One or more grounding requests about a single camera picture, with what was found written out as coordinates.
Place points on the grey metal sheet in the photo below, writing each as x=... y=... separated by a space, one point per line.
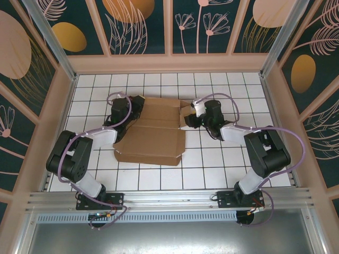
x=169 y=238

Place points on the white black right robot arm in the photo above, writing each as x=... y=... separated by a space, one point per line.
x=270 y=156

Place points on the dark floral wall panel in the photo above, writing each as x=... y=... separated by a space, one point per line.
x=13 y=148
x=87 y=26
x=323 y=66
x=16 y=53
x=246 y=31
x=323 y=148
x=156 y=31
x=198 y=39

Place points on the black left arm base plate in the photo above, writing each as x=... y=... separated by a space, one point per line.
x=115 y=201

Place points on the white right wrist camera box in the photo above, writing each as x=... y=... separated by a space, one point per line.
x=198 y=107

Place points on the aluminium table edge rail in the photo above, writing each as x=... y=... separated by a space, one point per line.
x=47 y=180
x=292 y=180

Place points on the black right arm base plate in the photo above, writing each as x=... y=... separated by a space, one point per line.
x=225 y=201

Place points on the aluminium frame post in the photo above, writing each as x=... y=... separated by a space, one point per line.
x=284 y=39
x=54 y=45

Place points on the brown cardboard paper box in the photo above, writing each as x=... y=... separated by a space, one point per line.
x=153 y=140

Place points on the aluminium mounting rail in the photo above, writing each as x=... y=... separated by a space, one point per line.
x=169 y=199

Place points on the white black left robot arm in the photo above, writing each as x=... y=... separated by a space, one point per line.
x=87 y=185

